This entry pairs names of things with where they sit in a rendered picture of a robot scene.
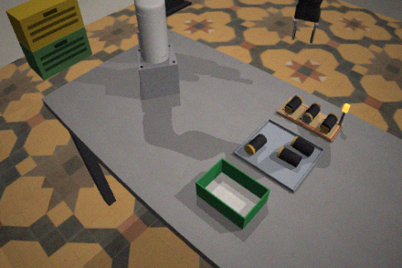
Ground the green open-top box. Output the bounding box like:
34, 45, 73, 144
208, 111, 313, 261
196, 160, 270, 230

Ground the black battery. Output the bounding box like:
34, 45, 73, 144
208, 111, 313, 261
320, 113, 338, 133
284, 95, 303, 113
291, 136, 315, 157
277, 146, 302, 167
305, 104, 321, 122
244, 134, 267, 155

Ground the wooden battery holder board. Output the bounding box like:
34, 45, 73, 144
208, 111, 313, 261
277, 98, 350, 143

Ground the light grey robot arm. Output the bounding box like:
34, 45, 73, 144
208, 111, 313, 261
134, 0, 169, 64

